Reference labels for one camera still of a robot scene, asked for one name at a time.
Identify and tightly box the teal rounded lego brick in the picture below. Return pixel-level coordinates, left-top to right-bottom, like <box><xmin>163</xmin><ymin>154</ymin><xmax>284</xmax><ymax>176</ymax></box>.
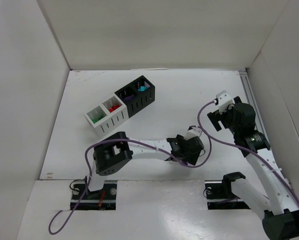
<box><xmin>138</xmin><ymin>86</ymin><xmax>148</xmax><ymax>92</ymax></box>

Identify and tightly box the red long lego brick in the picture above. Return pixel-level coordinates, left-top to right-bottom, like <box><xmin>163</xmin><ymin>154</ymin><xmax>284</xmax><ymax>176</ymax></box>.
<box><xmin>108</xmin><ymin>104</ymin><xmax>120</xmax><ymax>113</ymax></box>

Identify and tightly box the purple lego brick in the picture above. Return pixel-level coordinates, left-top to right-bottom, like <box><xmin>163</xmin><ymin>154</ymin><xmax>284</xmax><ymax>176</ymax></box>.
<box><xmin>182</xmin><ymin>161</ymin><xmax>188</xmax><ymax>167</ymax></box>

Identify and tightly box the lilac oval paw lego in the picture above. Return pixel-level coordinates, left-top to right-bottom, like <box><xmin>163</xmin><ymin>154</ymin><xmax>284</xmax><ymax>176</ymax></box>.
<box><xmin>123</xmin><ymin>95</ymin><xmax>134</xmax><ymax>103</ymax></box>

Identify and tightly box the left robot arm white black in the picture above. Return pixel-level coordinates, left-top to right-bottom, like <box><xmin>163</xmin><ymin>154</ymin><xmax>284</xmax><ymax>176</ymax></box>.
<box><xmin>88</xmin><ymin>129</ymin><xmax>205</xmax><ymax>192</ymax></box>

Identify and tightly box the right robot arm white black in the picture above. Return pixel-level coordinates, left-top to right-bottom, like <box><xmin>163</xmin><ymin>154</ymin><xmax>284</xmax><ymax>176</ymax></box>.
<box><xmin>207</xmin><ymin>91</ymin><xmax>299</xmax><ymax>240</ymax></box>

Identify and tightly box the black slotted double container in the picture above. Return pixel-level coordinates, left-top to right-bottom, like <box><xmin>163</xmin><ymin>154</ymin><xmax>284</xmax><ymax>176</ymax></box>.
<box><xmin>114</xmin><ymin>75</ymin><xmax>155</xmax><ymax>118</ymax></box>

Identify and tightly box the white slotted double container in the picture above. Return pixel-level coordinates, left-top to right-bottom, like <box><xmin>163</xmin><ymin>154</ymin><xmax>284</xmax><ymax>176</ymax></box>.
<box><xmin>84</xmin><ymin>94</ymin><xmax>129</xmax><ymax>139</ymax></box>

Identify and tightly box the green lego in container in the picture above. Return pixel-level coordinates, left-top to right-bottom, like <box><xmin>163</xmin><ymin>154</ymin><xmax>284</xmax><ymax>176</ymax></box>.
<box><xmin>92</xmin><ymin>116</ymin><xmax>103</xmax><ymax>124</ymax></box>

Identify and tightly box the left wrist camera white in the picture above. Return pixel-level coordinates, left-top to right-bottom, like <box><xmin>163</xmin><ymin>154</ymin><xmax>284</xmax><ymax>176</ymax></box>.
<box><xmin>184</xmin><ymin>125</ymin><xmax>203</xmax><ymax>140</ymax></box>

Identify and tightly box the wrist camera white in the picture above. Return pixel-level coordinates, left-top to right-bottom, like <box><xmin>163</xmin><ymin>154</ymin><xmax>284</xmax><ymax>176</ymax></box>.
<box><xmin>216</xmin><ymin>90</ymin><xmax>235</xmax><ymax>115</ymax></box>
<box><xmin>184</xmin><ymin>125</ymin><xmax>203</xmax><ymax>140</ymax></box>

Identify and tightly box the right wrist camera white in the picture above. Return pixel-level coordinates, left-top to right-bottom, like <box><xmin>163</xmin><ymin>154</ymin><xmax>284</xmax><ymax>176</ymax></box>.
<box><xmin>216</xmin><ymin>90</ymin><xmax>235</xmax><ymax>115</ymax></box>

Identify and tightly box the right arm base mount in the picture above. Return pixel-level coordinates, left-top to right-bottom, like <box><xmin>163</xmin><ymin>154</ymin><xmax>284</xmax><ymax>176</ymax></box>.
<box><xmin>203</xmin><ymin>172</ymin><xmax>250</xmax><ymax>210</ymax></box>

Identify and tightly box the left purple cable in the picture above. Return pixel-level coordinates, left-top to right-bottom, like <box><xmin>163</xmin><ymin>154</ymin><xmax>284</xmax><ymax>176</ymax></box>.
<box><xmin>48</xmin><ymin>128</ymin><xmax>213</xmax><ymax>236</ymax></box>

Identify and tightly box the purple cable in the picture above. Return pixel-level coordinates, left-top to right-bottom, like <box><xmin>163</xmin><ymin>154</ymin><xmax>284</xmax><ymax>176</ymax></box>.
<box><xmin>197</xmin><ymin>100</ymin><xmax>299</xmax><ymax>237</ymax></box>
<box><xmin>48</xmin><ymin>128</ymin><xmax>213</xmax><ymax>236</ymax></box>

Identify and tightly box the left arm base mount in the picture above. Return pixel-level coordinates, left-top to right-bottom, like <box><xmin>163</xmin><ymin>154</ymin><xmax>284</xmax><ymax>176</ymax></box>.
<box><xmin>69</xmin><ymin>180</ymin><xmax>118</xmax><ymax>211</ymax></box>

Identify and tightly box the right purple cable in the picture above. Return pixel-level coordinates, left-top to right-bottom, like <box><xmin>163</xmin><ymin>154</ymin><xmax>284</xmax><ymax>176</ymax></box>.
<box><xmin>197</xmin><ymin>100</ymin><xmax>299</xmax><ymax>237</ymax></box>

